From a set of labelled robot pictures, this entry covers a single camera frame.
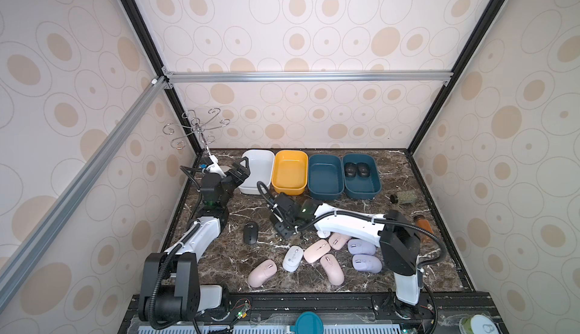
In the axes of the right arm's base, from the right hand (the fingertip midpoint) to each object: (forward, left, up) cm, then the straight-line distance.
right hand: (290, 221), depth 87 cm
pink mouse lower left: (-18, +9, -5) cm, 20 cm away
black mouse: (+31, -27, -5) cm, 42 cm away
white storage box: (+35, +18, -8) cm, 40 cm away
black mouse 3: (-3, +16, -5) cm, 17 cm away
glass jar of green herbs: (+16, -48, -4) cm, 51 cm away
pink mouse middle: (-9, -10, -6) cm, 15 cm away
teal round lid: (-33, -8, 0) cm, 33 cm away
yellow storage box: (+28, +2, -4) cm, 28 cm away
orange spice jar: (+3, -53, -5) cm, 53 cm away
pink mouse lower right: (-16, -16, -5) cm, 23 cm away
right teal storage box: (+20, -31, -5) cm, 38 cm away
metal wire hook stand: (+23, +35, +27) cm, 50 cm away
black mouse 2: (+32, -33, -5) cm, 46 cm away
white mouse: (-2, -13, -6) cm, 14 cm away
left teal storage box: (+25, -15, -5) cm, 29 cm away
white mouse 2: (-13, -2, -4) cm, 14 cm away
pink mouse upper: (-6, -18, -4) cm, 20 cm away
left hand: (+13, +15, +20) cm, 28 cm away
